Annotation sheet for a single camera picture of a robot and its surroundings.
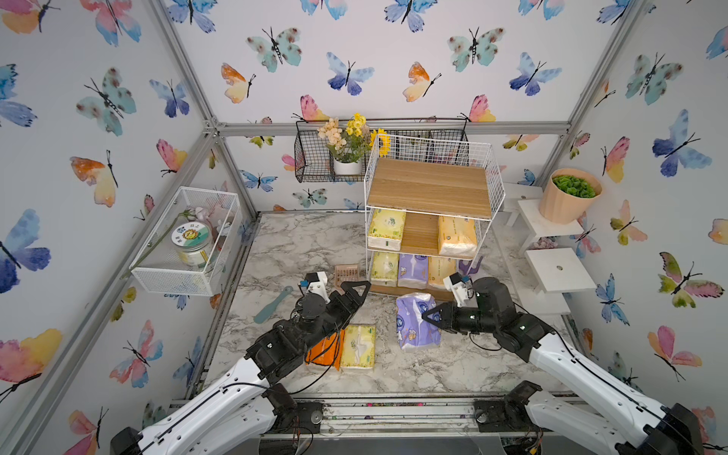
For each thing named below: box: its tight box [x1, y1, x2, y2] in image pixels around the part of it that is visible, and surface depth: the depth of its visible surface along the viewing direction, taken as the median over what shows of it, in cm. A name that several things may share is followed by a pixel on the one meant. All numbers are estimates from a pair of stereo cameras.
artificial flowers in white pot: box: [317, 112, 392, 176], surface depth 85 cm
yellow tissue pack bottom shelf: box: [427, 255, 458, 290], surface depth 100 cm
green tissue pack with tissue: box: [340, 324, 377, 370], surface depth 82 cm
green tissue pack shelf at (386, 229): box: [367, 208, 407, 252], surface depth 79 cm
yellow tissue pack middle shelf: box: [437, 216, 478, 258], surface depth 76 cm
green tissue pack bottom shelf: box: [370, 251, 400, 288], surface depth 98 cm
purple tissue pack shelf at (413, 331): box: [396, 291, 442, 350], surface depth 75 cm
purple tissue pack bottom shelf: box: [397, 254, 430, 290], surface depth 98 cm
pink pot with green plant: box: [539, 167, 603, 225], surface depth 82 cm
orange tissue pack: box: [305, 328, 346, 371], surface depth 80 cm
